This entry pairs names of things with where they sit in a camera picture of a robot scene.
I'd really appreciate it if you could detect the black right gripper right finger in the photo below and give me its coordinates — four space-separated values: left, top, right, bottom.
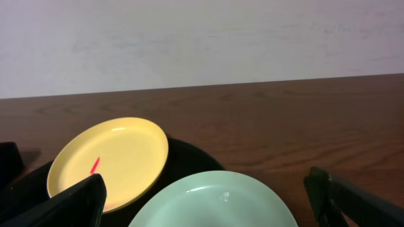
304 166 403 227

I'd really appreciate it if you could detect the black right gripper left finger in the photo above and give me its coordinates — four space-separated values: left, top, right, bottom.
1 173 107 227

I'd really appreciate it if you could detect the yellow plate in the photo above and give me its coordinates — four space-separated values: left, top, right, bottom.
47 117 169 213

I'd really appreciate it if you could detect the light green plate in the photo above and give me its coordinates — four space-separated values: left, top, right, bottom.
129 171 297 227

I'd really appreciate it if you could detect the black rectangular soapy water tray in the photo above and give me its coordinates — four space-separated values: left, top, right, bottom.
0 142 24 190

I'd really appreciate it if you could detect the round black tray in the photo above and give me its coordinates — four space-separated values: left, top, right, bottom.
1 138 222 226

